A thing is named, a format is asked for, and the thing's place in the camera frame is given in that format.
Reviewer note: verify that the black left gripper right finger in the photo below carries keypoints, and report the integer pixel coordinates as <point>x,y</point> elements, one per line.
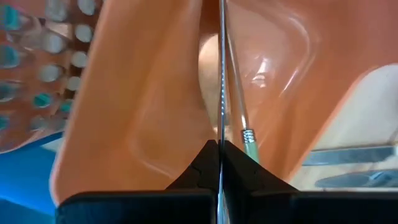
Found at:
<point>245,177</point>

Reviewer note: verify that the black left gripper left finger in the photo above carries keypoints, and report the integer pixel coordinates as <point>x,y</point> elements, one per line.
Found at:
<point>202,174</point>

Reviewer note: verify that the all-steel table knife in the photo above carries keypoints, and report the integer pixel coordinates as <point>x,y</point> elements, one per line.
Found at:
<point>357,180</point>

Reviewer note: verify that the orange plastic bin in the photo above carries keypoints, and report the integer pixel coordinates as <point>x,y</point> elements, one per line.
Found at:
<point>140,109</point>

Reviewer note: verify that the blue plastic bin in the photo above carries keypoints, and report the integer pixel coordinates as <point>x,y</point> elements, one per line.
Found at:
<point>25,180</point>

